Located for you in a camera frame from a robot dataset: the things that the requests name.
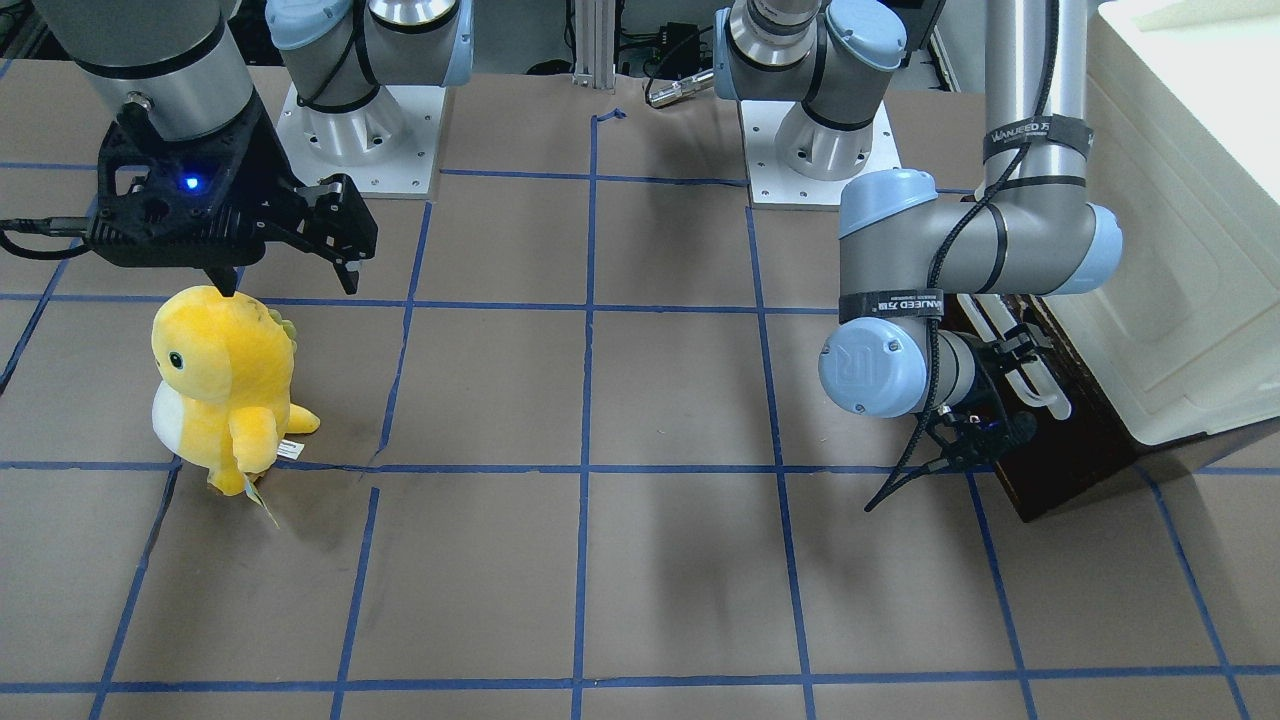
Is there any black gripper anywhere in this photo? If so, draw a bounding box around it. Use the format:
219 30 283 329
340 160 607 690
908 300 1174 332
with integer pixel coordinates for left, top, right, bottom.
84 95 378 299

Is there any white drawer handle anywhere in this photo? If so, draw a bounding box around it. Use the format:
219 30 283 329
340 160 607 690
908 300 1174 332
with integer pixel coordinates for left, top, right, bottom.
965 293 1073 421

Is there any dark wooden drawer cabinet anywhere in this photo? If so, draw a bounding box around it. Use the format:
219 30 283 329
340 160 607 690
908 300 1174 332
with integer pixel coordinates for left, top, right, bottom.
943 295 1152 521

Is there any white appliance box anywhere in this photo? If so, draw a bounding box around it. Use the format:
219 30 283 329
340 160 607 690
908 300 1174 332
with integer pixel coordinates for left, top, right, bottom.
1048 1 1279 446

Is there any yellow plush toy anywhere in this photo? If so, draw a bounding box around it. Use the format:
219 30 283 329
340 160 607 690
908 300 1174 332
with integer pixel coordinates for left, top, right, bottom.
151 284 321 503

